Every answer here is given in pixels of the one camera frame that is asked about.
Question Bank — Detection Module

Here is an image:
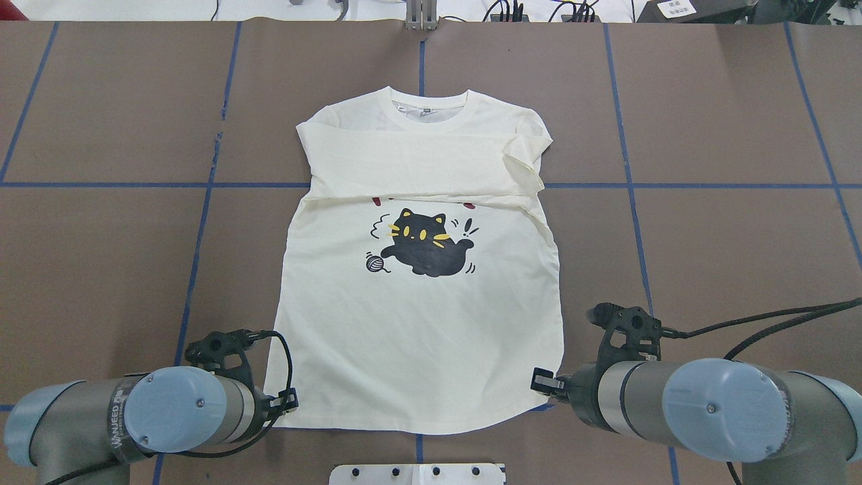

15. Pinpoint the white bracket with black screws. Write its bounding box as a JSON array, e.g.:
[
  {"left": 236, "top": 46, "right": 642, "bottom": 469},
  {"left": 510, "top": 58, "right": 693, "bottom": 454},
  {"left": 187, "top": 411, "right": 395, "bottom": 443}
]
[{"left": 329, "top": 463, "right": 508, "bottom": 484}]

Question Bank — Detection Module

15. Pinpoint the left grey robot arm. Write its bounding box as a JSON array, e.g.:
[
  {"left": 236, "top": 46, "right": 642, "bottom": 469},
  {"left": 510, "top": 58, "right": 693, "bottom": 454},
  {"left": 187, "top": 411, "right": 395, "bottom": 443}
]
[{"left": 3, "top": 366, "right": 298, "bottom": 484}]

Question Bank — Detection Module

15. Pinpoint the cream long-sleeve cat shirt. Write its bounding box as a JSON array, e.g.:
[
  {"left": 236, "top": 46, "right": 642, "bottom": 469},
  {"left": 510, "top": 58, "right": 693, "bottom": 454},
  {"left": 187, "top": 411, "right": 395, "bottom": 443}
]
[{"left": 265, "top": 87, "right": 564, "bottom": 435}]

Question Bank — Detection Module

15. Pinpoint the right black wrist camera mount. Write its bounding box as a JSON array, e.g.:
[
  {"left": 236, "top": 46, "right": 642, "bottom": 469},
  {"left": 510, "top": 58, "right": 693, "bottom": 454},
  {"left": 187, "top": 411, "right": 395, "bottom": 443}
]
[{"left": 586, "top": 302, "right": 665, "bottom": 371}]

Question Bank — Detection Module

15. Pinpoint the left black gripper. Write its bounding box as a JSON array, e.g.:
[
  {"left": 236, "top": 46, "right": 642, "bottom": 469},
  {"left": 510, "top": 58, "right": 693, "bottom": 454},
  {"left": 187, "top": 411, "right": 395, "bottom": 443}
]
[{"left": 246, "top": 386, "right": 299, "bottom": 432}]

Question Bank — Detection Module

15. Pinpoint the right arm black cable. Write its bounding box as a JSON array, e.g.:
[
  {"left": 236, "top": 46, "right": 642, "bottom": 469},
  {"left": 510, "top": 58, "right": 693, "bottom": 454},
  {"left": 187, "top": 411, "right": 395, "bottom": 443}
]
[{"left": 663, "top": 297, "right": 862, "bottom": 361}]

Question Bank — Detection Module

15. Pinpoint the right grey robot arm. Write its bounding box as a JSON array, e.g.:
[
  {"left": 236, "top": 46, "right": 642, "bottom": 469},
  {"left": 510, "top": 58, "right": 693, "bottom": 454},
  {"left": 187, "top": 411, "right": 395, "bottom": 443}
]
[{"left": 531, "top": 357, "right": 860, "bottom": 484}]

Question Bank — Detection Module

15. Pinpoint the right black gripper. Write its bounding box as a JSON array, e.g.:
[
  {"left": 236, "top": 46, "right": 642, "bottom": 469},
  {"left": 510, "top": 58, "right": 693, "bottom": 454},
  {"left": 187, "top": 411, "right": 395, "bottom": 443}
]
[{"left": 530, "top": 363, "right": 607, "bottom": 430}]

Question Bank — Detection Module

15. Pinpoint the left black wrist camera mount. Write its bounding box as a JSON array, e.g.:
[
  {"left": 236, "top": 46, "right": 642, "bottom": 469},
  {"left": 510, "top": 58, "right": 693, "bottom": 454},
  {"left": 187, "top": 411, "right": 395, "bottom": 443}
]
[{"left": 183, "top": 329, "right": 264, "bottom": 389}]

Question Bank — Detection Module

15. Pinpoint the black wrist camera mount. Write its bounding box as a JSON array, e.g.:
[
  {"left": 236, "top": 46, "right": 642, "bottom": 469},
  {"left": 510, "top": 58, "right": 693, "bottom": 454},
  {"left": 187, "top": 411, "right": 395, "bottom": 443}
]
[
  {"left": 586, "top": 302, "right": 665, "bottom": 371},
  {"left": 183, "top": 329, "right": 264, "bottom": 389}
]

